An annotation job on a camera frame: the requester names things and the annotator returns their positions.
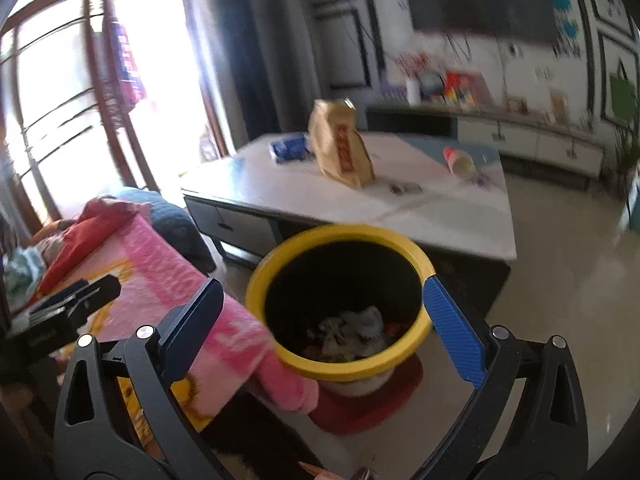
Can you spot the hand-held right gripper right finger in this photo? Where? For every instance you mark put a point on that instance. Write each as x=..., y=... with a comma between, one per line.
x=455, y=330

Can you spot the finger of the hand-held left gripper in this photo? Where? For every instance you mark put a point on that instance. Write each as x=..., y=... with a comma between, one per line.
x=62, y=296
x=97, y=297

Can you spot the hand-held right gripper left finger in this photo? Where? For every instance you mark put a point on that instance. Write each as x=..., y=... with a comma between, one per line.
x=192, y=330

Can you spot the white plastic bag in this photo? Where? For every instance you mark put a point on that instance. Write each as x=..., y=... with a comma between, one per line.
x=355, y=330

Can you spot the black yellow-rimmed trash bin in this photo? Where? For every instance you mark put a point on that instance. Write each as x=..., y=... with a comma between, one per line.
x=300, y=250

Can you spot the light blue clothes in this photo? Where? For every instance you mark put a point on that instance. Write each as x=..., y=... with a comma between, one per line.
x=25, y=265

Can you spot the red quilt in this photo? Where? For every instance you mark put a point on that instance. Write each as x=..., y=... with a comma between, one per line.
x=90, y=240

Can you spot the pink cartoon blanket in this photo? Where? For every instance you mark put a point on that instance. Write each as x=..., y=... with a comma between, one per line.
x=165, y=270

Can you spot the dark blue quilted cushion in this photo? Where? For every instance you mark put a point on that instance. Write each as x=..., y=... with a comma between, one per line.
x=170, y=220

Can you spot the red floor mat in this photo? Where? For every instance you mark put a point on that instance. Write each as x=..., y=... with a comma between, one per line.
x=370, y=410

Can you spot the white coffee table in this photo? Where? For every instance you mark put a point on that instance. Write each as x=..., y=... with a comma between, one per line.
x=425, y=210

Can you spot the red paper cup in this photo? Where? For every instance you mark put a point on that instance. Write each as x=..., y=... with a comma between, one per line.
x=459, y=161

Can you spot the tv cabinet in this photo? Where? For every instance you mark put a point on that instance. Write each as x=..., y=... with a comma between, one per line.
x=525, y=140

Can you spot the blue tissue pack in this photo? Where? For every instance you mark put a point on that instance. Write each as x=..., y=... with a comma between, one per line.
x=290, y=149

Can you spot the brown paper bag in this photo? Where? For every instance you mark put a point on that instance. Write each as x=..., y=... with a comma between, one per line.
x=340, y=150

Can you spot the green potted plant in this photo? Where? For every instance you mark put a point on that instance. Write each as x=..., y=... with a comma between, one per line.
x=627, y=170

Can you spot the red framed picture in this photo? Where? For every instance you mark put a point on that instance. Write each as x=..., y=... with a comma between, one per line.
x=467, y=91

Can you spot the hanging laundry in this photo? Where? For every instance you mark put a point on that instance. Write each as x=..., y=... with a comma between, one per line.
x=127, y=60

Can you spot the white vase with red flowers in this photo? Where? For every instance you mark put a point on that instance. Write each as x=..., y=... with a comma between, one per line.
x=412, y=92

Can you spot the purple card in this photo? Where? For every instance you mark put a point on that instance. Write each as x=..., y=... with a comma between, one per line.
x=392, y=92

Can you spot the round black-framed ornament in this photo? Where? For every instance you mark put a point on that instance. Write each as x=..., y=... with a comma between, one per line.
x=431, y=85

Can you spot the grey and blue curtain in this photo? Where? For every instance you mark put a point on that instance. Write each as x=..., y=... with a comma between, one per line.
x=240, y=60

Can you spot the green bag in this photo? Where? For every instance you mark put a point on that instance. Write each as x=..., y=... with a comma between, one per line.
x=622, y=97

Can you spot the grey standing air conditioner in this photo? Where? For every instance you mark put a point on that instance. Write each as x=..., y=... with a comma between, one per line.
x=295, y=60

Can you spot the brown balcony door frame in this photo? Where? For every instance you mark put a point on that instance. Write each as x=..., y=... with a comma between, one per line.
x=95, y=85

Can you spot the wall-mounted television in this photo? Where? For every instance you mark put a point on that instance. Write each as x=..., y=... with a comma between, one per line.
x=475, y=0

